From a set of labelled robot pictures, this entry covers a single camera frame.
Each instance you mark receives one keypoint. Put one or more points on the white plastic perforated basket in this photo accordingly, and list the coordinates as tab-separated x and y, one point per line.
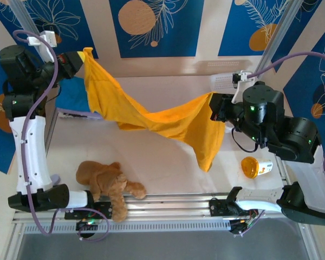
222	81

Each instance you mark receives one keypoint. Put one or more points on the orange t-shirt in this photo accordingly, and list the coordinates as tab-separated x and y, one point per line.
178	122

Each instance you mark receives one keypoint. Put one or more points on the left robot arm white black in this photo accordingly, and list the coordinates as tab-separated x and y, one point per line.
29	151

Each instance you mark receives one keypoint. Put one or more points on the blue folded t-shirt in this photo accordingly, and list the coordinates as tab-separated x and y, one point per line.
71	94

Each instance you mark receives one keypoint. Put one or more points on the white patterned folded t-shirt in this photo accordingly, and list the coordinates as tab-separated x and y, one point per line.
63	116

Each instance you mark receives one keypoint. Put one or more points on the white cup with orange lid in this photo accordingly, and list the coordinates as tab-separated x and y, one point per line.
253	168

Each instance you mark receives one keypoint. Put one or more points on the lavender oval soap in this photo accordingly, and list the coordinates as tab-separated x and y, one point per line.
56	179

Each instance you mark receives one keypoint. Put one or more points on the brown teddy bear plush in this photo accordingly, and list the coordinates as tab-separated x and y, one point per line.
108	178

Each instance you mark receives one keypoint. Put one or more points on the black right controller box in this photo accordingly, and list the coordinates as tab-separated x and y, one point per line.
237	227

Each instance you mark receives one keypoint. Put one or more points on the black controller box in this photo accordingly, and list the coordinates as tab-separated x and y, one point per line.
84	225
237	227

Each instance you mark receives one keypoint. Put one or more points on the black left controller box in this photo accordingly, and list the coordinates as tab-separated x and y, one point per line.
84	225

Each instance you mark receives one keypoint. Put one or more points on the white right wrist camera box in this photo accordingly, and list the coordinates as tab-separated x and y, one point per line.
243	77

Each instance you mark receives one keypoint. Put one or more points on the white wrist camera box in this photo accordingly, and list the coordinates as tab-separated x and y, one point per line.
47	38
243	77

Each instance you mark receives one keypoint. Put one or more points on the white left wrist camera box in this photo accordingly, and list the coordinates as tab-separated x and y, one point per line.
47	38

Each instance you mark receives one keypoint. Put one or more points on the aluminium corner post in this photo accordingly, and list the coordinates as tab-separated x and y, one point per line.
276	35
21	10

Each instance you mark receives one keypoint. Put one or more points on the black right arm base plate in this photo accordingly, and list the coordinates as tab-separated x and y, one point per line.
216	207

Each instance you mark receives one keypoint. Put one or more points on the aluminium front rail frame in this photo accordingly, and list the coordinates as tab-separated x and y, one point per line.
178	205

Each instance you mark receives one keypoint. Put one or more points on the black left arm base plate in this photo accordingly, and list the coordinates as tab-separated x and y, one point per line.
103	205

